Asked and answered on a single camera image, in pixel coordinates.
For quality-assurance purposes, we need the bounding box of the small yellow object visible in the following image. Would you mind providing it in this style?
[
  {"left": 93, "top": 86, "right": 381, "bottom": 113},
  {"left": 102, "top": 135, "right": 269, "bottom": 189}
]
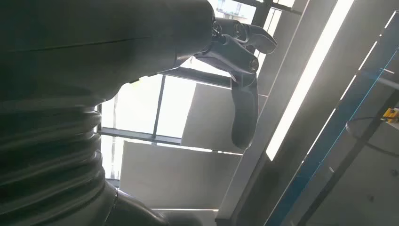
[{"left": 383, "top": 107, "right": 399, "bottom": 124}]

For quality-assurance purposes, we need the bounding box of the long bright light strip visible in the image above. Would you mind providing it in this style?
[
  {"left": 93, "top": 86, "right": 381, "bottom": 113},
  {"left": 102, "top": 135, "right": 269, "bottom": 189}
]
[{"left": 265, "top": 0, "right": 355, "bottom": 161}]

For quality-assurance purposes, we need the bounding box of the blue metal beam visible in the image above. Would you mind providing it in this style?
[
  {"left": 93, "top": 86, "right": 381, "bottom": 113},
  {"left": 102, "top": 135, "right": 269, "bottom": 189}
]
[{"left": 264, "top": 12, "right": 399, "bottom": 226}]

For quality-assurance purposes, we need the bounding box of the dark window frame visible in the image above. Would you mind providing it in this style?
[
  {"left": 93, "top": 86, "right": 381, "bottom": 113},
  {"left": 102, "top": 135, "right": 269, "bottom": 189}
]
[{"left": 95, "top": 0, "right": 303, "bottom": 188}]

